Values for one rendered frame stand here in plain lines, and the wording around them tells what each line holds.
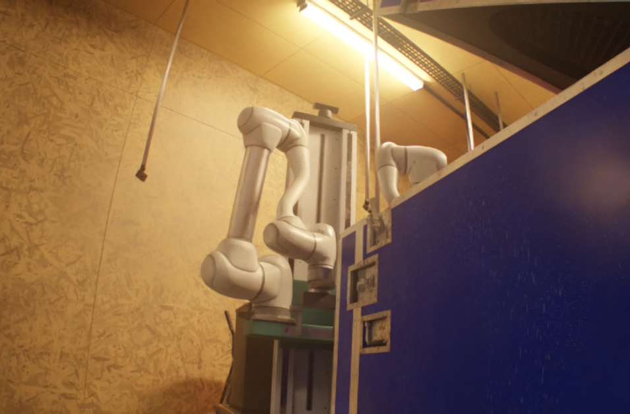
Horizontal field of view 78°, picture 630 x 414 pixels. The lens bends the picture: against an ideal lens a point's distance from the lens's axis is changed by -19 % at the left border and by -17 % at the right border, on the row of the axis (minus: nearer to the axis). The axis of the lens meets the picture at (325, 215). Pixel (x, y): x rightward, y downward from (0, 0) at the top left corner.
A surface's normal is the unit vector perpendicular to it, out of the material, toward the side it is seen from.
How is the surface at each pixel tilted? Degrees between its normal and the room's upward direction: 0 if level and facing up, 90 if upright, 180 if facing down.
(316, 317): 90
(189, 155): 90
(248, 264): 95
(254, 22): 180
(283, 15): 180
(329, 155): 90
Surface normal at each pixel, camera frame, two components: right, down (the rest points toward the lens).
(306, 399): 0.36, -0.30
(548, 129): -0.92, -0.17
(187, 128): 0.69, -0.22
